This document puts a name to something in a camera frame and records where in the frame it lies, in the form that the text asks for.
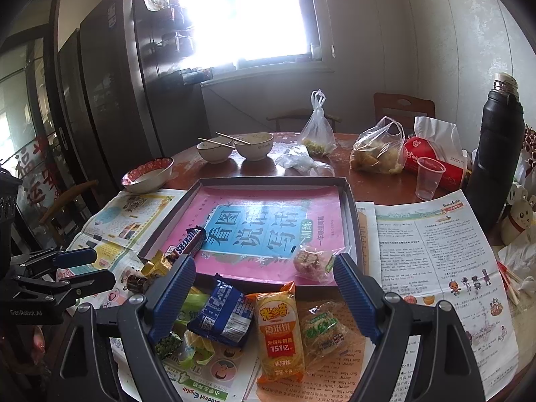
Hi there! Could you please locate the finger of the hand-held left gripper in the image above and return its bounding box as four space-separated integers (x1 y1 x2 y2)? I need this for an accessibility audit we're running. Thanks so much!
12 247 98 279
11 268 117 307

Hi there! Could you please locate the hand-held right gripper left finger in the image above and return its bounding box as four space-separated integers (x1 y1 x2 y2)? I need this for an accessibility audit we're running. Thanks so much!
59 254 197 402

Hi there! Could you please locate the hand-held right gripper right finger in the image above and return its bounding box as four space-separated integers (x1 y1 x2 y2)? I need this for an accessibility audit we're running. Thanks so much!
332 253 487 402

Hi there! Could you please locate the yellow snack packet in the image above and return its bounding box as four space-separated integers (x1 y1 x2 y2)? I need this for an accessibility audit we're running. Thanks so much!
140 250 175 278

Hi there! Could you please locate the dark snack wrapper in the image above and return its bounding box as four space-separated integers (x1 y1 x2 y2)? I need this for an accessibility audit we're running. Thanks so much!
125 272 148 294

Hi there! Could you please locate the clear green-label snack packet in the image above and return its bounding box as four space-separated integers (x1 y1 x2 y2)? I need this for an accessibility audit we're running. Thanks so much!
299 300 351 363

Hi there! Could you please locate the green pea snack packet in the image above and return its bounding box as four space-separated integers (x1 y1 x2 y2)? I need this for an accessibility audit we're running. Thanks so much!
154 330 186 361

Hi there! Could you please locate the blue snack packet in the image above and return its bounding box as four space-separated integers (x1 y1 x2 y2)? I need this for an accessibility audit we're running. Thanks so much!
187 274 257 347

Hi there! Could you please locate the yellow-green snack packet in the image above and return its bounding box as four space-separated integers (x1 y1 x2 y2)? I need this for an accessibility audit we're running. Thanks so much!
179 329 219 364

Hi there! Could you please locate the brown chocolate bar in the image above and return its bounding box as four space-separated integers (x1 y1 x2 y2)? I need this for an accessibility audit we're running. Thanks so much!
165 225 207 261

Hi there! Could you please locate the pink round pastry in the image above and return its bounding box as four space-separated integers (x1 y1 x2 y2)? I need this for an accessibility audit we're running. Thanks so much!
292 246 349 282

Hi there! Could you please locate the dark cardboard box tray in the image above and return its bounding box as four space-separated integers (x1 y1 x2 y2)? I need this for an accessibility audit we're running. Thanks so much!
138 178 359 290

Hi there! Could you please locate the orange rice cracker packet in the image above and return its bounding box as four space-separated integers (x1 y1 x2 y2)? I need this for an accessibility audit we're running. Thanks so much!
254 282 307 385

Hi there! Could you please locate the person's left hand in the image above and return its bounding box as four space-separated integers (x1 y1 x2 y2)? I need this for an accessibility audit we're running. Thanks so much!
29 324 52 355

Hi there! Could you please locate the colourful illustrated newspaper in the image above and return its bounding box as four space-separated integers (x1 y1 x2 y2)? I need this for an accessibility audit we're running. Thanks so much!
66 188 190 317

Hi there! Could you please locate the wooden armchair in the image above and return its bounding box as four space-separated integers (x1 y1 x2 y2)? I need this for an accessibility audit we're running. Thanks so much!
39 179 100 249

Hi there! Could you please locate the text page newspaper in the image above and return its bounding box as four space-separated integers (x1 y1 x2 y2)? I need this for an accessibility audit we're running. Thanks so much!
355 200 521 402

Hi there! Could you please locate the newspaper with orange page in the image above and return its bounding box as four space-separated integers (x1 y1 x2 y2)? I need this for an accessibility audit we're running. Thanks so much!
111 288 380 402

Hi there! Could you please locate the pink blue book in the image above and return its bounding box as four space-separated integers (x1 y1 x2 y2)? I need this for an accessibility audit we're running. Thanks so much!
149 186 351 279

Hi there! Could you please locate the red patterned bowl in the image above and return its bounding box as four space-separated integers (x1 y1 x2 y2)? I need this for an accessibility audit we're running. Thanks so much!
121 156 175 194

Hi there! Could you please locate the glass door with red decals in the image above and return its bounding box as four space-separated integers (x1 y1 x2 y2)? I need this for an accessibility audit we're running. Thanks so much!
0 29 60 254

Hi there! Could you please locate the clear plastic cup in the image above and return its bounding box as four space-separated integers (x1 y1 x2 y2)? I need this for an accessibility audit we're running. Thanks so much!
415 156 447 201

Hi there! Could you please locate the small white bowl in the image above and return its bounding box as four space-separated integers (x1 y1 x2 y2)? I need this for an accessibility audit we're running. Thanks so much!
196 137 236 165

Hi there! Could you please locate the plastic bag of fried food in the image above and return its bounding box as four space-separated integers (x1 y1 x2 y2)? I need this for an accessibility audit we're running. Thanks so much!
350 116 407 175

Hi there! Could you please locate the crumpled clear plastic bag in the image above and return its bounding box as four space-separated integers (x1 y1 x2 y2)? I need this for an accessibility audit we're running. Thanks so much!
274 144 336 177

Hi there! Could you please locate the red tissue pack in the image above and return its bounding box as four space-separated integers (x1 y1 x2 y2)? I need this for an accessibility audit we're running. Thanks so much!
402 116 470 192

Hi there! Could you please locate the white crumpled plastic bag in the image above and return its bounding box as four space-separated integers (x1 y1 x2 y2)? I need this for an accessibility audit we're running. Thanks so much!
493 240 536 302

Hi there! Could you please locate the large white bowl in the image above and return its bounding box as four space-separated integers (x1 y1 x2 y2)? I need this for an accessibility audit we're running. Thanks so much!
233 132 274 162

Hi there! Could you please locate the tied clear plastic bag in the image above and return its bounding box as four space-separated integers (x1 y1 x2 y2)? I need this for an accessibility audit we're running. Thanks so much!
297 89 337 157

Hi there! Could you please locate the dark refrigerator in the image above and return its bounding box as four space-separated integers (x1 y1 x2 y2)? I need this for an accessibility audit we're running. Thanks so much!
56 0 211 195

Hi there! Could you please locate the white rabbit figurine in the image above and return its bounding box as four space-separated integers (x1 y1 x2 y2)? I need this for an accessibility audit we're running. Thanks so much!
500 182 536 246

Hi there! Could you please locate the curved-back wooden chair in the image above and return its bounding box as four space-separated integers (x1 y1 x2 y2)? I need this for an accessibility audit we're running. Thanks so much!
267 108 342 134

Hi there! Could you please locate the slatted wooden chair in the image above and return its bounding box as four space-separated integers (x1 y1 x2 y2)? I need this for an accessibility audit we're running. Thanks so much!
374 92 437 131

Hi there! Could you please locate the black thermos flask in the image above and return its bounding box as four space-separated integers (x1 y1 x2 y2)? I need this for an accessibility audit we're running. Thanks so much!
464 72 526 232

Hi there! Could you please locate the spotted plush toy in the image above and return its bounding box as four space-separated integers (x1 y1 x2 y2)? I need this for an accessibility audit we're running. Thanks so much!
522 123 536 156

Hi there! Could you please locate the cluttered shelf rack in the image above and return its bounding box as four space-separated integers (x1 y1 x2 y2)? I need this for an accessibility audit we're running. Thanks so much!
144 0 199 77

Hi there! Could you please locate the window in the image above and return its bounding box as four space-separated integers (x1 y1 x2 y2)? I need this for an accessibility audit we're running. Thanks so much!
170 0 336 74

